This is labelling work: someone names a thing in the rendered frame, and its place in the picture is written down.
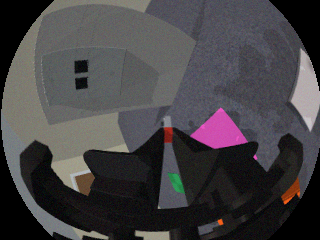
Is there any green flat square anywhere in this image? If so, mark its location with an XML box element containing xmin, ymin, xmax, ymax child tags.
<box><xmin>168</xmin><ymin>173</ymin><xmax>185</xmax><ymax>193</ymax></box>

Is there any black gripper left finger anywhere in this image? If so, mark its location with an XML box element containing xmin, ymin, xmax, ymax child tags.
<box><xmin>83</xmin><ymin>127</ymin><xmax>164</xmax><ymax>209</ymax></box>

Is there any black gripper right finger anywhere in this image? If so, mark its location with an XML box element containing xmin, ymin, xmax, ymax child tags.
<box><xmin>172</xmin><ymin>127</ymin><xmax>259</xmax><ymax>207</ymax></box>

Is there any magenta flat square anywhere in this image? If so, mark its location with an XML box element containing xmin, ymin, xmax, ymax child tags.
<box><xmin>191</xmin><ymin>108</ymin><xmax>248</xmax><ymax>148</ymax></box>

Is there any grey panel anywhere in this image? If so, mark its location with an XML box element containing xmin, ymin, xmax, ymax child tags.
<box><xmin>33</xmin><ymin>4</ymin><xmax>196</xmax><ymax>125</ymax></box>

